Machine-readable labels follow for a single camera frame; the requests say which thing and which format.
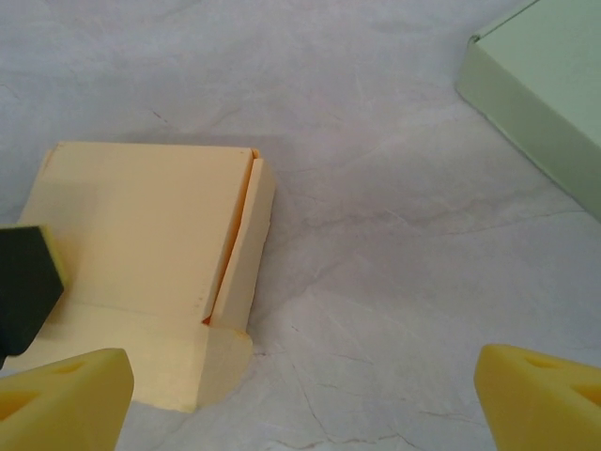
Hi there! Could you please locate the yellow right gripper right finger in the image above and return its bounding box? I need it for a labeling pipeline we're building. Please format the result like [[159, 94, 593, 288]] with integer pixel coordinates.
[[472, 343, 601, 451]]

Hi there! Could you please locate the green paper box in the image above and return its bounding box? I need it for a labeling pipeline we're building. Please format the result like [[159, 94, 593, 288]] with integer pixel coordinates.
[[454, 0, 601, 223]]

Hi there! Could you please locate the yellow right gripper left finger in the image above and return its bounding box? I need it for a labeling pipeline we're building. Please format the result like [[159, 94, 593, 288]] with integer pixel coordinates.
[[0, 347, 136, 451]]

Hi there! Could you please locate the yellow cardboard cutout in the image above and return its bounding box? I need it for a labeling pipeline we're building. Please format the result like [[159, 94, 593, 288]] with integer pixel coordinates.
[[13, 139, 277, 414]]

